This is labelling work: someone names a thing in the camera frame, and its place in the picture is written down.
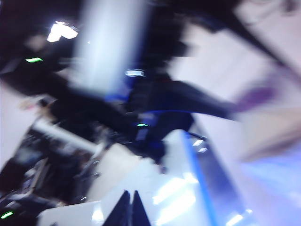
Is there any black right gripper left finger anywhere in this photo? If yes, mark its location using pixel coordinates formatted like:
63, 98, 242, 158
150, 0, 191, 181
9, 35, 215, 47
103, 189, 131, 226

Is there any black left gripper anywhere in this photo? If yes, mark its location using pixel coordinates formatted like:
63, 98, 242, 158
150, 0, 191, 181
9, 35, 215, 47
127, 79, 238, 163

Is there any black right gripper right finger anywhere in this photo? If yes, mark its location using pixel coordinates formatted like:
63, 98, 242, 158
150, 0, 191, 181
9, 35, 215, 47
131, 189, 151, 226

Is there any white purple tissue packet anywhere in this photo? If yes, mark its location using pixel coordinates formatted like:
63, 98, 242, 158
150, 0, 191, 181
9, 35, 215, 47
231, 70, 301, 163

